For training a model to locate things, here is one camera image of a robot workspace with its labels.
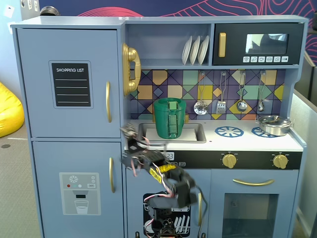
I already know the blue fridge door with dispenser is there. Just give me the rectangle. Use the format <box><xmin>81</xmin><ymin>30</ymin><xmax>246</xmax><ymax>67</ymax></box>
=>
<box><xmin>32</xmin><ymin>141</ymin><xmax>124</xmax><ymax>238</ymax></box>

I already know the dark round object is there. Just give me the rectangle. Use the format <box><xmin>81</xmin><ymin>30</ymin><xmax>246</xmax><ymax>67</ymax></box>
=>
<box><xmin>39</xmin><ymin>6</ymin><xmax>61</xmax><ymax>17</ymax></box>

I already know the white toy plate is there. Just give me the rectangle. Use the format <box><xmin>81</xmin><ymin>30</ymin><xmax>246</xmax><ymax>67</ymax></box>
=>
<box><xmin>182</xmin><ymin>36</ymin><xmax>193</xmax><ymax>65</ymax></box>
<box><xmin>197</xmin><ymin>35</ymin><xmax>210</xmax><ymax>65</ymax></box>
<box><xmin>190</xmin><ymin>36</ymin><xmax>201</xmax><ymax>65</ymax></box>

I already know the gold short fridge door handle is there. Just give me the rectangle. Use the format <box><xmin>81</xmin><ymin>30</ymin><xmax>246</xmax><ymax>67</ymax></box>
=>
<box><xmin>108</xmin><ymin>157</ymin><xmax>116</xmax><ymax>193</ymax></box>

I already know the black shopping list chalkboard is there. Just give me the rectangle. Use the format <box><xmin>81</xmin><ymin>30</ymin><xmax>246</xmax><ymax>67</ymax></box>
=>
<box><xmin>49</xmin><ymin>60</ymin><xmax>94</xmax><ymax>110</ymax></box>

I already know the gold long fridge door handle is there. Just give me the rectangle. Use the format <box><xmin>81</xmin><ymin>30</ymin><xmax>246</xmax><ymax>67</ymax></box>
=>
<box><xmin>106</xmin><ymin>81</ymin><xmax>112</xmax><ymax>123</ymax></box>

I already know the metal toy whisk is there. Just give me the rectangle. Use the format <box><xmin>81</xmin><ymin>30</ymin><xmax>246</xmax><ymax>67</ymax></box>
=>
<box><xmin>257</xmin><ymin>71</ymin><xmax>267</xmax><ymax>112</ymax></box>

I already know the metal skimmer spoon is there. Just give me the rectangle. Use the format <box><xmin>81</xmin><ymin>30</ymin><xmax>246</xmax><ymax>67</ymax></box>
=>
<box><xmin>193</xmin><ymin>71</ymin><xmax>208</xmax><ymax>116</ymax></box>

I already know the grey toy sink basin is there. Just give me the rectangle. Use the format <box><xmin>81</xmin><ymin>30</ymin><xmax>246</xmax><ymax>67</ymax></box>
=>
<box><xmin>138</xmin><ymin>122</ymin><xmax>207</xmax><ymax>144</ymax></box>

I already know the grey office partition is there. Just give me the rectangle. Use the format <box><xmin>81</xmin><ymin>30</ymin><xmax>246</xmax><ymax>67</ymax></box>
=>
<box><xmin>288</xmin><ymin>51</ymin><xmax>317</xmax><ymax>238</ymax></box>

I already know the blue fridge door with chalkboard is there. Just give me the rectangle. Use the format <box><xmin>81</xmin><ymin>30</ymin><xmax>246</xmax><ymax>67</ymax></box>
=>
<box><xmin>16</xmin><ymin>28</ymin><xmax>121</xmax><ymax>138</ymax></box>

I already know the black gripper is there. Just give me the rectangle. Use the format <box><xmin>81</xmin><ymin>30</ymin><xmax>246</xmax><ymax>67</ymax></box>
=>
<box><xmin>119</xmin><ymin>123</ymin><xmax>151</xmax><ymax>163</ymax></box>

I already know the metal pot with lid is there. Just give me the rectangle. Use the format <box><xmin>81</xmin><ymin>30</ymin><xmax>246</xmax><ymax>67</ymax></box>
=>
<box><xmin>255</xmin><ymin>115</ymin><xmax>295</xmax><ymax>137</ymax></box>

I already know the gold microwave handle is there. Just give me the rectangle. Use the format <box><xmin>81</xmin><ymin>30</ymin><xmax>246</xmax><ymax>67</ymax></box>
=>
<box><xmin>218</xmin><ymin>32</ymin><xmax>227</xmax><ymax>58</ymax></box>

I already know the yellow bean bag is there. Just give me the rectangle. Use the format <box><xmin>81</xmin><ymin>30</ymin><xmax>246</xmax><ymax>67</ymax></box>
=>
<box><xmin>0</xmin><ymin>81</ymin><xmax>25</xmax><ymax>138</ymax></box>

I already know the gold stove knob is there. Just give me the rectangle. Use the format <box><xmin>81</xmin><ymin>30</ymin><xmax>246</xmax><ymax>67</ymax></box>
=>
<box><xmin>272</xmin><ymin>154</ymin><xmax>289</xmax><ymax>170</ymax></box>
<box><xmin>222</xmin><ymin>153</ymin><xmax>237</xmax><ymax>169</ymax></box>

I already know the blue oven door with window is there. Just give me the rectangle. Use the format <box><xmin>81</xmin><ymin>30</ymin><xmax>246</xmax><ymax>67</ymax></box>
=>
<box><xmin>210</xmin><ymin>170</ymin><xmax>300</xmax><ymax>238</ymax></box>

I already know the gold oven door handle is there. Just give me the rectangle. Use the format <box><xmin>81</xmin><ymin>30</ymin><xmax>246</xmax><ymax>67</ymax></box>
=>
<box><xmin>232</xmin><ymin>178</ymin><xmax>275</xmax><ymax>186</ymax></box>

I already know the gold dishwasher door handle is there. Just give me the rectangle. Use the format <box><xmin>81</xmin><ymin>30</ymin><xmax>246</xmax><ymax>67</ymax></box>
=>
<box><xmin>197</xmin><ymin>192</ymin><xmax>203</xmax><ymax>227</ymax></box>

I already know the green plastic container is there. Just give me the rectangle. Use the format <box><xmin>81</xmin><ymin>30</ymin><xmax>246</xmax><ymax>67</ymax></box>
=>
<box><xmin>153</xmin><ymin>98</ymin><xmax>187</xmax><ymax>139</ymax></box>

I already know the metal ladle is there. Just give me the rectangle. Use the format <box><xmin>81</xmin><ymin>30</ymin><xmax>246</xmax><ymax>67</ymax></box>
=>
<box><xmin>236</xmin><ymin>71</ymin><xmax>248</xmax><ymax>112</ymax></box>

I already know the gold toy telephone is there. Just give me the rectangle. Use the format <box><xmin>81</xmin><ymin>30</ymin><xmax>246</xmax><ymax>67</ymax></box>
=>
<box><xmin>121</xmin><ymin>43</ymin><xmax>142</xmax><ymax>97</ymax></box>

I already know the blue toy kitchen body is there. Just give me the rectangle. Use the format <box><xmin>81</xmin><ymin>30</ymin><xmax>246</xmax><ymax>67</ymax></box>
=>
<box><xmin>11</xmin><ymin>15</ymin><xmax>310</xmax><ymax>238</ymax></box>

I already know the black microwave door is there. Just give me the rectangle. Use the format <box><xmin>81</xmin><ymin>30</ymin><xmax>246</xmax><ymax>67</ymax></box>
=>
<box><xmin>213</xmin><ymin>23</ymin><xmax>304</xmax><ymax>66</ymax></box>

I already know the metal slotted spatula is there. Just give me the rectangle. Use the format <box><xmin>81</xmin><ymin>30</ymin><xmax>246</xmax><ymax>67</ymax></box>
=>
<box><xmin>215</xmin><ymin>71</ymin><xmax>227</xmax><ymax>115</ymax></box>

